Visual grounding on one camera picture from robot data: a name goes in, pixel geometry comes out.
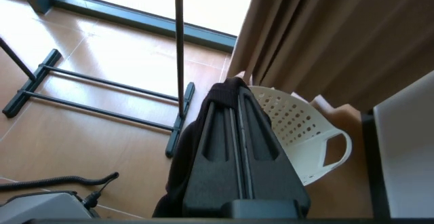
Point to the black garment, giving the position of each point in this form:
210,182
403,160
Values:
183,169

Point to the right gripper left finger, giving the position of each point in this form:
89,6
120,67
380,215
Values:
217,169

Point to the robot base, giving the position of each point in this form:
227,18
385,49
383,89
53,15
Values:
40,207

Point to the white laundry basket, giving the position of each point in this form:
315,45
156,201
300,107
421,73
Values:
305,139

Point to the brown curtain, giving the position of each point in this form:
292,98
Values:
339,30

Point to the black clothes rack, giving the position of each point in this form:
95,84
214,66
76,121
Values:
179,47

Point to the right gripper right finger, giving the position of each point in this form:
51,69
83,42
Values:
271,176

